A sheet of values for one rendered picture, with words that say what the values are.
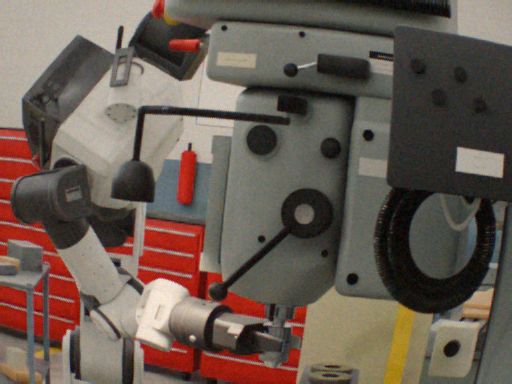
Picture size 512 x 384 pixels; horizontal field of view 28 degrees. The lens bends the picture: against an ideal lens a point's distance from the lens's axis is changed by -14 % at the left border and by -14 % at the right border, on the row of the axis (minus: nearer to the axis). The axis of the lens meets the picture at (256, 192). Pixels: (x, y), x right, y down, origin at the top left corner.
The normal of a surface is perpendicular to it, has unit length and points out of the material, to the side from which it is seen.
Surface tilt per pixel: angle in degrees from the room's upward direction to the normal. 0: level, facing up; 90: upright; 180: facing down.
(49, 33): 90
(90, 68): 58
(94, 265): 96
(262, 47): 90
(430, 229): 90
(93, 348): 81
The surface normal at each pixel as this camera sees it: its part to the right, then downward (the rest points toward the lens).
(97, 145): 0.14, -0.48
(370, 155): -0.27, 0.02
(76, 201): 0.83, -0.08
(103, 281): 0.57, 0.20
